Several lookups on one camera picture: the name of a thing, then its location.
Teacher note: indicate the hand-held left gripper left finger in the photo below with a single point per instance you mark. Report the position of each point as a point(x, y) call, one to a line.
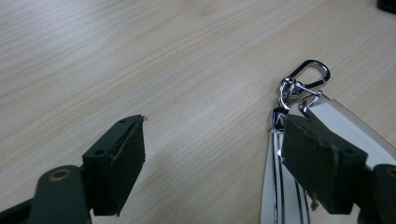
point(115, 165)

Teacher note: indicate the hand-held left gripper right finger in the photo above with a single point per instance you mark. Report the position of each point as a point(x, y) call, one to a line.
point(320, 161)

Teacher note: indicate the black wallet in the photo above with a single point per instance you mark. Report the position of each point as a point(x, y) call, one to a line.
point(388, 5)

